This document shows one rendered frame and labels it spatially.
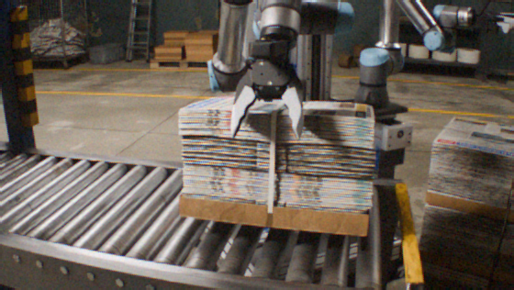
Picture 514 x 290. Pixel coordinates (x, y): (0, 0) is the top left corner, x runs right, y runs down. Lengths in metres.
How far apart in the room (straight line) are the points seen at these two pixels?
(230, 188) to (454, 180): 0.87
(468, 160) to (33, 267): 1.26
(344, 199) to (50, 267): 0.60
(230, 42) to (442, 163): 0.79
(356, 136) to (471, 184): 0.78
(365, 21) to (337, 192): 7.18
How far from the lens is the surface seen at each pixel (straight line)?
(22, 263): 1.03
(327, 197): 0.86
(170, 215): 1.05
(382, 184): 1.22
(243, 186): 0.88
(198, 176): 0.91
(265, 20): 0.86
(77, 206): 1.17
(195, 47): 7.40
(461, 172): 1.53
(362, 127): 0.82
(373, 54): 1.86
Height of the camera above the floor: 1.29
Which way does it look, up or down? 19 degrees down
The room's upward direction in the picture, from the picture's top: straight up
